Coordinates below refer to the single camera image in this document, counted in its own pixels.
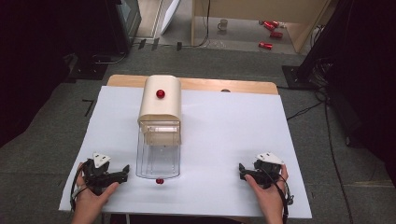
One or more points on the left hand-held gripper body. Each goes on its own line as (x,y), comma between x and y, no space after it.
(97,175)

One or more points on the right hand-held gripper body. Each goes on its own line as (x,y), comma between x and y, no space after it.
(264,172)

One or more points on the person's left hand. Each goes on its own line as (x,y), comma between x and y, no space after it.
(90,197)

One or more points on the person's right hand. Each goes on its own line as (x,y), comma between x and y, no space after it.
(267,196)

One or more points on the white paper sheet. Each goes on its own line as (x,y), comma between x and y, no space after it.
(224,140)

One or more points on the clear drawer with red knob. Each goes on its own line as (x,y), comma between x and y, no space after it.
(158,158)

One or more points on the cream box with red knob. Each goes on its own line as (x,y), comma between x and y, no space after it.
(160,105)

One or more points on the wooden table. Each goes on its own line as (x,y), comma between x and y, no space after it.
(199,84)

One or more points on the black stand base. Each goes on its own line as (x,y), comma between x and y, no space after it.
(294,77)

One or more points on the black floor plate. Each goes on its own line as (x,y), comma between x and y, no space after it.
(87,71)

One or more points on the red can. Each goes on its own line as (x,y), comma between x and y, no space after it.
(275,23)
(276,34)
(269,25)
(265,45)

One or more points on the dark curtain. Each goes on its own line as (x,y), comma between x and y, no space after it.
(37,62)
(367,77)

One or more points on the grey mug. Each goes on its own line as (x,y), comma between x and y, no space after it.
(222,25)

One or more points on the dark cabinet with glass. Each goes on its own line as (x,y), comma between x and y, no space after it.
(124,21)

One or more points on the white board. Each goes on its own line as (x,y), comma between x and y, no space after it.
(170,15)

